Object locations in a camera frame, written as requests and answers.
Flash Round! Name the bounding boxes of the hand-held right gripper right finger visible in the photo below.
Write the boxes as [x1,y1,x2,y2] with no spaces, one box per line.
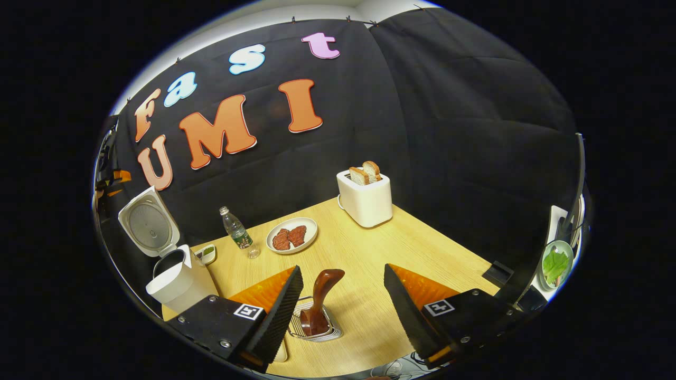
[382,263,529,370]

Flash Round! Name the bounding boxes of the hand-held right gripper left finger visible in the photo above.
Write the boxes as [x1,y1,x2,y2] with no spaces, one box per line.
[165,265,304,374]

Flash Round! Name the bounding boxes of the brown wooden spoon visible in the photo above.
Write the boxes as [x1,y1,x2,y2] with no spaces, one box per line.
[300,269,346,337]

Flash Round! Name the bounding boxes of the metal wire chopstick holder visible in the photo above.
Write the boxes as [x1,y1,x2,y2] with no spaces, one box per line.
[288,296,343,343]

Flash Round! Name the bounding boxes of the white rice cooker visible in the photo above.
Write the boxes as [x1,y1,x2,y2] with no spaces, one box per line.
[117,186,220,315]

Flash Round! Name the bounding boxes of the clear plastic water bottle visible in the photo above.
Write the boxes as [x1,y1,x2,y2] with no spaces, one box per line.
[219,206,261,259]

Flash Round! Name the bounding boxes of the white round plate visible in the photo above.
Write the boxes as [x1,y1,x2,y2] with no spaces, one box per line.
[266,217,318,255]

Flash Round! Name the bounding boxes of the small black box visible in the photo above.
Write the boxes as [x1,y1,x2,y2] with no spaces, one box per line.
[482,260,514,288]

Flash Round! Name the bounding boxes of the white toaster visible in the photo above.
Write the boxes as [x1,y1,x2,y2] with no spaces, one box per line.
[336,168,393,229]

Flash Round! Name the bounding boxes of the green leafy vegetable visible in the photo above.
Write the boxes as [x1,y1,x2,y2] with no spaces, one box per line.
[544,249,570,283]

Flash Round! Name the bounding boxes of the white side shelf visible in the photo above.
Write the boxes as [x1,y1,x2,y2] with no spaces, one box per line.
[531,205,584,301]

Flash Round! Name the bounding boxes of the green plate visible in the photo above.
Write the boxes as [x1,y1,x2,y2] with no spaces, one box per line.
[540,240,575,291]

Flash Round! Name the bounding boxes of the black backdrop cloth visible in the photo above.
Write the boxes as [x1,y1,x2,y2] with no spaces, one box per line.
[95,6,584,296]

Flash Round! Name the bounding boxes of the black stand pole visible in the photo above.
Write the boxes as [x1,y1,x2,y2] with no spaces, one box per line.
[560,133,586,243]

